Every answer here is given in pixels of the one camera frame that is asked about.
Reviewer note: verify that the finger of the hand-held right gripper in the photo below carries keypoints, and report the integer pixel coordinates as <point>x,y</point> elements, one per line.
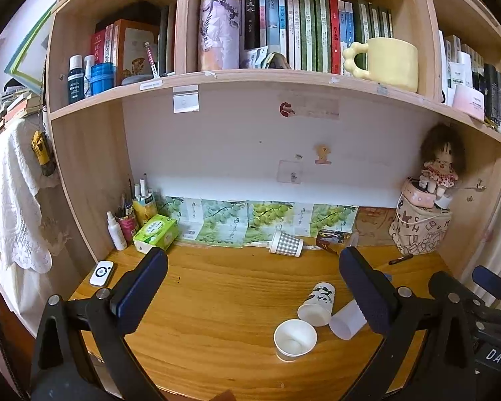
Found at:
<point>490,282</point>

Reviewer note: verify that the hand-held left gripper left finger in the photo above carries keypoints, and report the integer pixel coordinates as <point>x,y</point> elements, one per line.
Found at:
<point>140,288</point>

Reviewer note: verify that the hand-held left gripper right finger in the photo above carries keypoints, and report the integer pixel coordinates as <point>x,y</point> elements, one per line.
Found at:
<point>365,288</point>

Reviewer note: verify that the panda print paper cup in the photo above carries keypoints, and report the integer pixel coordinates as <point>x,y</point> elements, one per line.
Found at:
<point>317,305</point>

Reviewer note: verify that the plain white cup lying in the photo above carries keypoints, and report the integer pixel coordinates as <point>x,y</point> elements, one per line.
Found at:
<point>347,321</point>

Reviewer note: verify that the plain white paper cup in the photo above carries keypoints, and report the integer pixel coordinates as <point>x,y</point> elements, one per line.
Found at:
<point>295,339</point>

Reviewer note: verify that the checkered paper cup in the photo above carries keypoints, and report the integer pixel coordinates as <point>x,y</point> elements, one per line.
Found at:
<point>286,243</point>

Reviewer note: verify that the row of upright books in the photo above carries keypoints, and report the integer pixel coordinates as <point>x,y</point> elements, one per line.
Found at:
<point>317,29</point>

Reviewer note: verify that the small white device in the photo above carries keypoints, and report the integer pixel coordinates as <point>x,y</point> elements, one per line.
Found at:
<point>101,275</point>

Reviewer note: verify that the black pen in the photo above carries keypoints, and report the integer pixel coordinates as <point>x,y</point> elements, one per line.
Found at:
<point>401,259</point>

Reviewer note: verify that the green tissue box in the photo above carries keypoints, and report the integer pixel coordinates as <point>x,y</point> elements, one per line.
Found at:
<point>155,234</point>

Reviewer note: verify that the white spray bottle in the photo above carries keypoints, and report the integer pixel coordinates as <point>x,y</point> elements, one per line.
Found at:
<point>116,231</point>

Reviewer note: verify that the brown kraft paper sheet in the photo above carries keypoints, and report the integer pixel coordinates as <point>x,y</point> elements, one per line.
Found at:
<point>373,225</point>

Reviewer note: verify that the pink pen holder can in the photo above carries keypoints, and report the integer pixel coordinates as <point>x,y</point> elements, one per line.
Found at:
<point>126,222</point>

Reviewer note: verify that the yellow green pen holder box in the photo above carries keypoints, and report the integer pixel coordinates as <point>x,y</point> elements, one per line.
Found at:
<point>145,212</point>

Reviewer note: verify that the leaf print card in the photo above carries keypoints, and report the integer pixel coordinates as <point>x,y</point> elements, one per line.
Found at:
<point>179,215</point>
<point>222,221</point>
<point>269,219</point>
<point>327,217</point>

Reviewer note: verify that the printed fabric storage basket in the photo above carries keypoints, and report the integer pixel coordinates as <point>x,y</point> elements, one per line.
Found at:
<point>419,229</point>

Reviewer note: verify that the pink music box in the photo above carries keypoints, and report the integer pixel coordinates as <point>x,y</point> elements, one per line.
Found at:
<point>419,194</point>

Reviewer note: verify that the curly haired rag doll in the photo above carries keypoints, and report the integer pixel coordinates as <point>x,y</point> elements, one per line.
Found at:
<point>440,163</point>

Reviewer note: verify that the wooden bookshelf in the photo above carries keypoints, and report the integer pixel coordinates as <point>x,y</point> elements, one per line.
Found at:
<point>92,167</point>

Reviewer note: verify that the bear shaped clip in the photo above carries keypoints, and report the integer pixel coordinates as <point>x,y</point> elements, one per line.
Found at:
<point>323,153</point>

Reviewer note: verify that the white lace cloth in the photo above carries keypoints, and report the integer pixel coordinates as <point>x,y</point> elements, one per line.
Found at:
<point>12,200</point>

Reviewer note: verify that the white pink jar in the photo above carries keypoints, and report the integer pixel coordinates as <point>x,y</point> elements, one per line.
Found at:
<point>469,101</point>

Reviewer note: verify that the white adhesive hook plate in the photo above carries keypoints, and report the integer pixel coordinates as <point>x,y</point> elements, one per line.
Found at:
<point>186,99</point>

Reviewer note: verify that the white carton box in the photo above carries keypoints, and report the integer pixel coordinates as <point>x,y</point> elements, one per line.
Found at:
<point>457,76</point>

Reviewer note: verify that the grey round object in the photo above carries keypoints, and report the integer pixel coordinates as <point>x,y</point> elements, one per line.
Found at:
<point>135,79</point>

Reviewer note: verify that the blue plastic jar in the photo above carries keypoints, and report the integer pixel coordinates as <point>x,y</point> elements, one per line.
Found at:
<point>102,76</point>

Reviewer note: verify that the dark blue bottle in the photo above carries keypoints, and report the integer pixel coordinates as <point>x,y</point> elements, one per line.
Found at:
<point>75,80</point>

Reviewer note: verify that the small white bottle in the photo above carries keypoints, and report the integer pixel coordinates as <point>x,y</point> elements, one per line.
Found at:
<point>88,73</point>

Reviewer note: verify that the stack of old books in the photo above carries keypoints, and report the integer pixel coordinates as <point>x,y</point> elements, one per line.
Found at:
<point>14,104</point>

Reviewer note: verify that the pale yellow mug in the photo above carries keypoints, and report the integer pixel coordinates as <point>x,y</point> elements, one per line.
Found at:
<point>388,63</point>

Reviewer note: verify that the orange illustrated book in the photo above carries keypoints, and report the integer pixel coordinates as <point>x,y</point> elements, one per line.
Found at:
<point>135,48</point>

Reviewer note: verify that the small foil packet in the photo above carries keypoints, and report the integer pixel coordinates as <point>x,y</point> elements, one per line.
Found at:
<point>256,57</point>

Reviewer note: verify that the green framed board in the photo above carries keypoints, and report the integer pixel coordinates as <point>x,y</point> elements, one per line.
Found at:
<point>29,48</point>

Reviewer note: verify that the floral print cylinder tube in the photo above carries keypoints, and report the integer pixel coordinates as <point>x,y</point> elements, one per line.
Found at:
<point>219,25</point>

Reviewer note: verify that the clear wall card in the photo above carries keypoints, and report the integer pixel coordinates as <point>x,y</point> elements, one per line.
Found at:
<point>290,171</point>

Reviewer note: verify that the red wall sticker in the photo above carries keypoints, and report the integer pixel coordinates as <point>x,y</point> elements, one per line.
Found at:
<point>285,108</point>

